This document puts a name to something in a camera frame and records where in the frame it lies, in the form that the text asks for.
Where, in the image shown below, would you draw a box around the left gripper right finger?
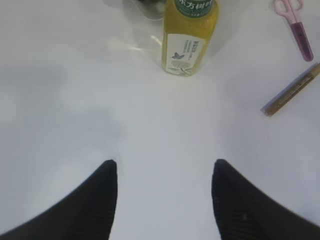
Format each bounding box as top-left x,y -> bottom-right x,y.
211,159 -> 320,240

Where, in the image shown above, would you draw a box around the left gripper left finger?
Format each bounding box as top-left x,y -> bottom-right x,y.
0,160 -> 118,240

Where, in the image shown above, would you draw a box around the gold glitter marker pen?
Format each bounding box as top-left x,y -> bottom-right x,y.
261,62 -> 320,117

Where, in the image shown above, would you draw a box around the small pink scissors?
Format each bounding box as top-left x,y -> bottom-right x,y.
273,0 -> 314,62

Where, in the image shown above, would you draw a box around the light green wavy plate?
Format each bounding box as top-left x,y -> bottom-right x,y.
102,0 -> 167,22

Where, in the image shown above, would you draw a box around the jasmine tea bottle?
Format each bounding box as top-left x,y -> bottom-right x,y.
161,0 -> 219,77

